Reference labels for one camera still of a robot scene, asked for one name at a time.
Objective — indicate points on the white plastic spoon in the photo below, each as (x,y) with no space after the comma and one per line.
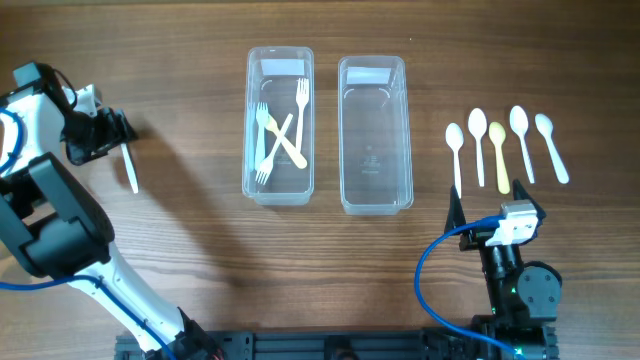
(454,139)
(519,124)
(477,126)
(545,128)

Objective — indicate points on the yellow plastic fork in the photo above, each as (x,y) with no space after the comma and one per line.
(298,159)

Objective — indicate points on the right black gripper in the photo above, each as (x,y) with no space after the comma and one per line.
(480,238)

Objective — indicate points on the curved white plastic fork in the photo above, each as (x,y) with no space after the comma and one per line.
(302,99)

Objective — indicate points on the thin white plastic fork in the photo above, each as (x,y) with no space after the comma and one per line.
(266,166)

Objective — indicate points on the wide white plastic fork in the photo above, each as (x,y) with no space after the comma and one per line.
(262,118)

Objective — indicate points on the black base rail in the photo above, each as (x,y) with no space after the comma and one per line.
(415,345)

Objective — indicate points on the clear plastic container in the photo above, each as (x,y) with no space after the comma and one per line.
(272,75)
(375,156)

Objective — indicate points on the yellow plastic spoon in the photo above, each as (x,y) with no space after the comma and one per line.
(497,136)

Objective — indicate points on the left clear plastic container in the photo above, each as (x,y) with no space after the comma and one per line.
(272,75)

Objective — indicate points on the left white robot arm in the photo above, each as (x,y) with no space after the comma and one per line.
(57,231)

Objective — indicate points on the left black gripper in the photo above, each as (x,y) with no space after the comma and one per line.
(111,129)

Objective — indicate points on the right clear plastic container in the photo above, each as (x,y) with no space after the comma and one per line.
(375,156)

